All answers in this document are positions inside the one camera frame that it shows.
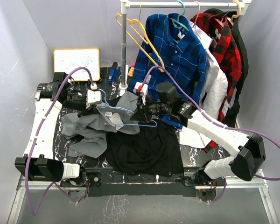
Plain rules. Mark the light blue wire hanger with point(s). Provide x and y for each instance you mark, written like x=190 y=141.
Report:
x=107 y=105

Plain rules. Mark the blue plaid shirt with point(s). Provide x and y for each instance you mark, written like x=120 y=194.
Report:
x=185 y=62

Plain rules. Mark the black hanging garment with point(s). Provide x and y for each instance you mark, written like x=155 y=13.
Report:
x=234 y=106

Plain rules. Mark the metal clothes rack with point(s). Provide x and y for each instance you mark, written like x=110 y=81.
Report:
x=153 y=4

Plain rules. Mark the aluminium frame rail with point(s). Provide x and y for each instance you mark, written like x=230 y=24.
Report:
x=237 y=202

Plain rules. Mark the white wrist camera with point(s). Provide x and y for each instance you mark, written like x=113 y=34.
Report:
x=141 y=89
x=93 y=96

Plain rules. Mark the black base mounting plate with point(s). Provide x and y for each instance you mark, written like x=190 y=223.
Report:
x=107 y=182

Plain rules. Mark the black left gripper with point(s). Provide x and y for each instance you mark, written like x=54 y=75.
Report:
x=87 y=110

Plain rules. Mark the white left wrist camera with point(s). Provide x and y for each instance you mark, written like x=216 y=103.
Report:
x=93 y=96

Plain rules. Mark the red black plaid shirt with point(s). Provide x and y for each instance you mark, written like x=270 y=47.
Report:
x=225 y=51

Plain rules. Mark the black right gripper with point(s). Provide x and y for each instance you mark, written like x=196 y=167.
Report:
x=139 y=115

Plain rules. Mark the grey shirt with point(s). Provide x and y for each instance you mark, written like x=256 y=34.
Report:
x=94 y=127

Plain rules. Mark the white paper price tag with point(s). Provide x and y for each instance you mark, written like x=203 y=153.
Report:
x=116 y=119

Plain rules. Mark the beige wooden hanger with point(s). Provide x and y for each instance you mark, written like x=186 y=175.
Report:
x=231 y=18

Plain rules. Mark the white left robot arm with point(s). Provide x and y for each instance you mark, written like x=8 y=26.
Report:
x=36 y=164

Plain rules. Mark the black shirt on table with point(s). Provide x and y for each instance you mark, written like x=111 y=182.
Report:
x=153 y=151

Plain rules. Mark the yellow plastic hanger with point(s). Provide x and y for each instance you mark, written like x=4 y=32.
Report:
x=138 y=28

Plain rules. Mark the yellow framed whiteboard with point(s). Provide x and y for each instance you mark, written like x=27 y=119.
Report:
x=66 y=60

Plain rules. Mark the teal plastic hanger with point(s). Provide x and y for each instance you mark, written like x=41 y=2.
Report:
x=177 y=26

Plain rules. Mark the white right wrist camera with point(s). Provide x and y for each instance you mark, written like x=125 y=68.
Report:
x=141 y=89

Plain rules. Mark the pink hanger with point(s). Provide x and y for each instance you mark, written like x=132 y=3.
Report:
x=197 y=16

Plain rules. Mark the blue stapler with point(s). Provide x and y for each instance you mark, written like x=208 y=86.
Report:
x=113 y=73

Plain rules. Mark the orange small object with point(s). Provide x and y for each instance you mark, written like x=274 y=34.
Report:
x=131 y=71

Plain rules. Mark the white woven size label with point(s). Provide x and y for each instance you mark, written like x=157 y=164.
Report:
x=108 y=114

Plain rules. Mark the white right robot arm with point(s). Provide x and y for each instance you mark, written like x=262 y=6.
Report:
x=246 y=153

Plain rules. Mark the white shirt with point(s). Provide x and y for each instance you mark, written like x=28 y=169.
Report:
x=215 y=83

